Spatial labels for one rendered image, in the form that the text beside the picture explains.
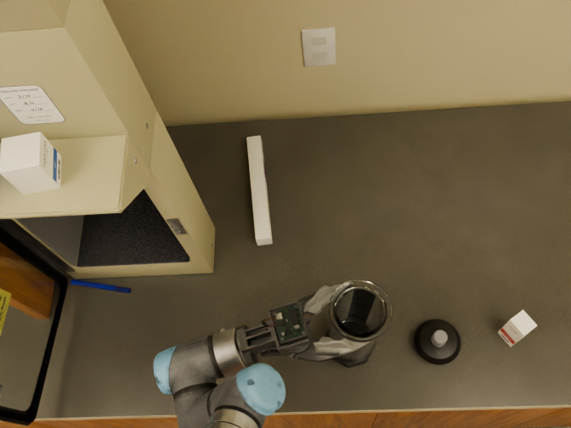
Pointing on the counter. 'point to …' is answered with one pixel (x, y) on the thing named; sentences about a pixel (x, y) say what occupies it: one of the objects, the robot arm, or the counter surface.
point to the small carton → (31, 163)
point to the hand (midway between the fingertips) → (355, 314)
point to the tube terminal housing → (105, 121)
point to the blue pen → (100, 286)
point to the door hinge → (35, 245)
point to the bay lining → (58, 233)
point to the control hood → (83, 180)
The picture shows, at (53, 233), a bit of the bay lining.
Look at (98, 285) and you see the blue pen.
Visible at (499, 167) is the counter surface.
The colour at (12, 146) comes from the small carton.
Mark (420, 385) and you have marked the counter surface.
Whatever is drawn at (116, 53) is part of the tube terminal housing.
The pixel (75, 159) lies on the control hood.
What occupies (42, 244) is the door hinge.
